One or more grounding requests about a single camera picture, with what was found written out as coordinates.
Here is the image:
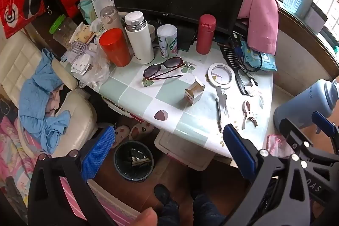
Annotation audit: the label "person's jeans leg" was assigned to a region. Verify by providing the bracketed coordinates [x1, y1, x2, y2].
[158, 193, 228, 226]

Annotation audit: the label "cream office chair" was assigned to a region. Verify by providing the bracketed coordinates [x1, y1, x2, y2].
[0, 30, 99, 158]

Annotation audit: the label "lavender hairbrush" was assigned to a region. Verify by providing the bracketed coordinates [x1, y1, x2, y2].
[69, 41, 88, 52]

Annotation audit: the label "white crumpled paper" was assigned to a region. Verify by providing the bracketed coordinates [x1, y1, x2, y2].
[244, 83, 261, 97]

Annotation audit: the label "pink plastic bag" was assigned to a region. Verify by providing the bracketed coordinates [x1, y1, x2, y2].
[266, 134, 295, 159]

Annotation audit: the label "clear jar green lid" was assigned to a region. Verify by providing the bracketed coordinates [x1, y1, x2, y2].
[49, 14, 78, 50]

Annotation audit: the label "silver foil strip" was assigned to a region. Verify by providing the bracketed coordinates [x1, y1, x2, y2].
[215, 85, 230, 121]

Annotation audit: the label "dark red sunglasses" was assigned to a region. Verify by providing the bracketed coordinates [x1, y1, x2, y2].
[143, 57, 186, 82]

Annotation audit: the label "black comb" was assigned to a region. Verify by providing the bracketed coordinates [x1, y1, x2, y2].
[219, 44, 241, 64]

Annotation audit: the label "beige tumbler with lid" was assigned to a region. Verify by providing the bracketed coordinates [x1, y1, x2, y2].
[100, 6, 125, 36]

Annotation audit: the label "green wipes pack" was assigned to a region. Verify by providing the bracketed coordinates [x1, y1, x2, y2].
[79, 0, 103, 25]

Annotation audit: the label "person's dark shoe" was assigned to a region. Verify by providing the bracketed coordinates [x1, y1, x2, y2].
[154, 184, 173, 206]

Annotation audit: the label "large blue water bottle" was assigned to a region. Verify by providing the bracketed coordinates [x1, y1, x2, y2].
[274, 79, 339, 134]

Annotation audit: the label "white tape roll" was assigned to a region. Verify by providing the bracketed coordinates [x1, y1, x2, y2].
[207, 63, 235, 85]

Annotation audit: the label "white lidded storage box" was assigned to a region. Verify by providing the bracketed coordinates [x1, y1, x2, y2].
[154, 131, 221, 171]

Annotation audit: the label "white thermos bottle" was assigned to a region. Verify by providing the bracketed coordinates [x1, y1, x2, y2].
[124, 11, 155, 64]

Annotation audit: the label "blue cloth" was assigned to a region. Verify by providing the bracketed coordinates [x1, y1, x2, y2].
[18, 48, 71, 154]

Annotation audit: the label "white dotted cloth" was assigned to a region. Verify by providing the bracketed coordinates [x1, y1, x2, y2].
[71, 55, 92, 75]

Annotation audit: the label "dark blue trash bin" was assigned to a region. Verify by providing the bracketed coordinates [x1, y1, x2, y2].
[114, 140, 155, 181]

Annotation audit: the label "thin metal file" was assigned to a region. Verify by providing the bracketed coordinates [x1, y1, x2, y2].
[215, 97, 222, 134]

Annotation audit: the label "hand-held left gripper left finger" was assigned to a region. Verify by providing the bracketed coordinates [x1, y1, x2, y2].
[28, 125, 117, 226]

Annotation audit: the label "black eyeglasses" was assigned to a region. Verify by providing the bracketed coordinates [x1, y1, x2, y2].
[236, 68, 257, 96]

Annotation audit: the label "pink dotted cloth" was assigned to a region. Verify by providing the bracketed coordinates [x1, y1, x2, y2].
[237, 0, 280, 55]

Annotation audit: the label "clear plastic bag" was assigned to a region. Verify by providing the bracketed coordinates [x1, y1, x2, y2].
[79, 47, 111, 88]

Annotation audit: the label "beige snack packet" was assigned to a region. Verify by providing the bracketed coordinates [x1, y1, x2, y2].
[70, 24, 95, 44]

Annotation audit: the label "person's left hand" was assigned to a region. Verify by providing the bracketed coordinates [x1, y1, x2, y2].
[130, 207, 158, 226]

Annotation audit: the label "blue tissue pack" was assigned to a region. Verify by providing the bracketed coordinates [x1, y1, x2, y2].
[240, 41, 277, 72]

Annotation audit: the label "white tin can green label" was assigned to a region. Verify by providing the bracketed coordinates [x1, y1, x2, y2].
[157, 24, 177, 59]

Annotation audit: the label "green checked tablecloth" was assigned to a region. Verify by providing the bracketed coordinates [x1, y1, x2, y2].
[97, 38, 274, 160]

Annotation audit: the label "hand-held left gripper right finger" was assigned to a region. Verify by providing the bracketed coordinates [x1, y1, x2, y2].
[223, 124, 314, 226]

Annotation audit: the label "small white cup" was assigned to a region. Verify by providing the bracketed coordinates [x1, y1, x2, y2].
[147, 25, 157, 41]

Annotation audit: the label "small cardboard box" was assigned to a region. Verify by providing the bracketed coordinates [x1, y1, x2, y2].
[185, 77, 205, 105]

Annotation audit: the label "red thermos bottle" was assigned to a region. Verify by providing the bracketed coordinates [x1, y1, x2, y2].
[196, 14, 217, 55]

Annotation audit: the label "white clothes peg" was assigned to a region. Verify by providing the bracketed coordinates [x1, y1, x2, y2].
[242, 100, 258, 129]

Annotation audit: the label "pink bear slipper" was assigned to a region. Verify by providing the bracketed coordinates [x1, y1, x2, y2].
[111, 125, 131, 148]
[129, 121, 155, 141]

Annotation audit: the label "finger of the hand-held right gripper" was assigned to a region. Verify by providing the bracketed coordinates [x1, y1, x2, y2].
[312, 111, 339, 143]
[277, 118, 312, 155]

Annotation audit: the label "red plastic cup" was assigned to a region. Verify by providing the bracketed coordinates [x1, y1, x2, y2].
[99, 28, 132, 68]

